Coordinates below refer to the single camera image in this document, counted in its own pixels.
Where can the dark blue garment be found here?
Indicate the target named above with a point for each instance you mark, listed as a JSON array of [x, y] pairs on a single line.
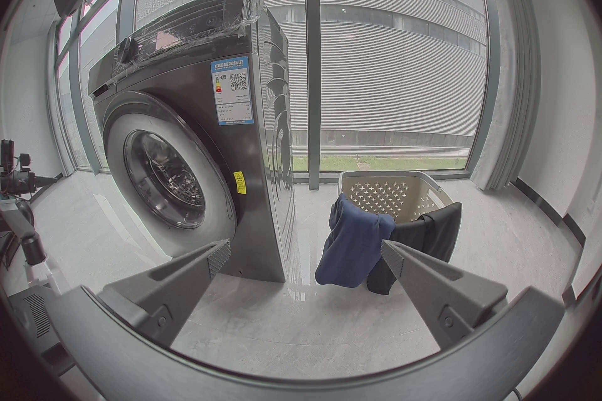
[[352, 244]]

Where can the cream laundry basket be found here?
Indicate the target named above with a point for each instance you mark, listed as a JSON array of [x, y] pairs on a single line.
[[390, 194]]

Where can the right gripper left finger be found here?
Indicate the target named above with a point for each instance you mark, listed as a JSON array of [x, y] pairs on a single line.
[[164, 295]]

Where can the black garment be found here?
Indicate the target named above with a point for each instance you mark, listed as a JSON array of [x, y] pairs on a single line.
[[437, 234]]

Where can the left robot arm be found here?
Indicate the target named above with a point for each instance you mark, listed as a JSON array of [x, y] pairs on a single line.
[[19, 178]]

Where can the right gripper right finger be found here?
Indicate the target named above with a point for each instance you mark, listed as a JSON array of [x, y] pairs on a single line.
[[442, 295]]

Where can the window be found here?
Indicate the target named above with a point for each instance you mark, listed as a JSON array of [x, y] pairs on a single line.
[[390, 60]]

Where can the grey washing machine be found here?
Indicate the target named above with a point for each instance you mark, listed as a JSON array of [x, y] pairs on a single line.
[[235, 164]]

